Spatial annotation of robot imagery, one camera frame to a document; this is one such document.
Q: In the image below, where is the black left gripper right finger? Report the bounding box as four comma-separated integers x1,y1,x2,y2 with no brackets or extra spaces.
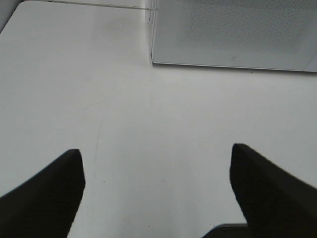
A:
229,144,317,238

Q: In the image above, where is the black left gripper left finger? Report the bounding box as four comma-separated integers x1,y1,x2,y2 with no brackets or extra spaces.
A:
0,149,85,238

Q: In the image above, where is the white microwave door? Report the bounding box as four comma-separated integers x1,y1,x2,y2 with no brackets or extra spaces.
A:
153,0,317,72

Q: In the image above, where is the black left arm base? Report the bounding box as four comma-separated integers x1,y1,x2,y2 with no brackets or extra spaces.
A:
203,223,253,238

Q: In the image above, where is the white microwave oven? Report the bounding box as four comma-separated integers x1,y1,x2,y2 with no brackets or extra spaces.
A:
146,0,158,61

